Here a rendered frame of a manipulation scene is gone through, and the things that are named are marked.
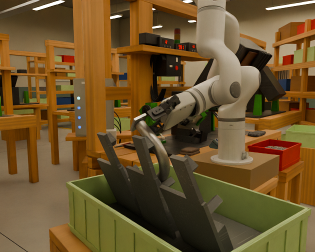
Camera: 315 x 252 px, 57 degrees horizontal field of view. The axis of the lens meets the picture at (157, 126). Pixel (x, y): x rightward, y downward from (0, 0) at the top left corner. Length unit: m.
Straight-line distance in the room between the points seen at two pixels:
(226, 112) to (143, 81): 0.90
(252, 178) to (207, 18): 0.67
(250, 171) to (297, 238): 0.45
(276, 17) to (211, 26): 10.52
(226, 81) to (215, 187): 0.38
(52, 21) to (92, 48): 11.56
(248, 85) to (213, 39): 0.40
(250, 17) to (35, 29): 8.18
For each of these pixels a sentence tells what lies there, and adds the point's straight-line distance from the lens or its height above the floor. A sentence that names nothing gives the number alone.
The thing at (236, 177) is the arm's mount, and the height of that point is 0.90.
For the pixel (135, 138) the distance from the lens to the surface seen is 0.75.
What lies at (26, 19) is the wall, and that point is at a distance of 12.78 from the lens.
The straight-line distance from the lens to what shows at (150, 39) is 2.04.
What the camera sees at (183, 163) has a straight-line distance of 0.59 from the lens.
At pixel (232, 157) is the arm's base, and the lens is 1.33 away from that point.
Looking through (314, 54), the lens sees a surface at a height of 1.75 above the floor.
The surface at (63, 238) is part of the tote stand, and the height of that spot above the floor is 0.79.
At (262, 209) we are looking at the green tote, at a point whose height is 0.92.
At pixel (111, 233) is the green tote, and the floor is 0.89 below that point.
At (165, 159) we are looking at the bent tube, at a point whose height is 1.09.
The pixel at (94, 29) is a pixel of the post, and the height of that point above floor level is 1.61.
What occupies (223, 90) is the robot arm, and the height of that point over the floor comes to 1.27.
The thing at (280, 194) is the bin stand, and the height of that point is 0.67.
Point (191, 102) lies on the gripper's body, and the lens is 0.83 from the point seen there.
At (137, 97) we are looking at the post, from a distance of 2.05.
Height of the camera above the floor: 1.28
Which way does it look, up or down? 8 degrees down
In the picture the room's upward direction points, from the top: straight up
